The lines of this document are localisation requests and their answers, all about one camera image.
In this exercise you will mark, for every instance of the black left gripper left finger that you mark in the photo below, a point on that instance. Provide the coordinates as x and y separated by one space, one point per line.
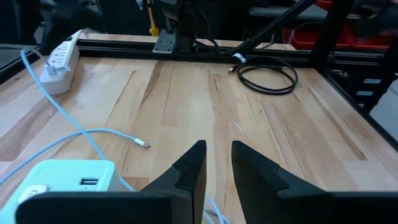
124 208

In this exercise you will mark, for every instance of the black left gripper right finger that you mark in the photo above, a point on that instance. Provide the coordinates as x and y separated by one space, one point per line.
295 205

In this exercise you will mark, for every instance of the white power strip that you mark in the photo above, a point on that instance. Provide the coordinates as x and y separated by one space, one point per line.
59 81

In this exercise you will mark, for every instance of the mint green cube outlet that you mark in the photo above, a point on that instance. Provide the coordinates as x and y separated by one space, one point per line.
62 174

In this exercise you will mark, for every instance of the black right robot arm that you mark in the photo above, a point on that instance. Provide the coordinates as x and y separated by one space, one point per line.
183 25

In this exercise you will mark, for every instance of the yellow connector plug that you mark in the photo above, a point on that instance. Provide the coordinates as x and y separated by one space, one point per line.
153 29

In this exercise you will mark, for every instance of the grey metal mounting plate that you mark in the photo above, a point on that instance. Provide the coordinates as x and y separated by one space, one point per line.
163 43

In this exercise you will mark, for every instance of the red plastic bin rack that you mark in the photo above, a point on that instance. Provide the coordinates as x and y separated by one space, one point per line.
298 39

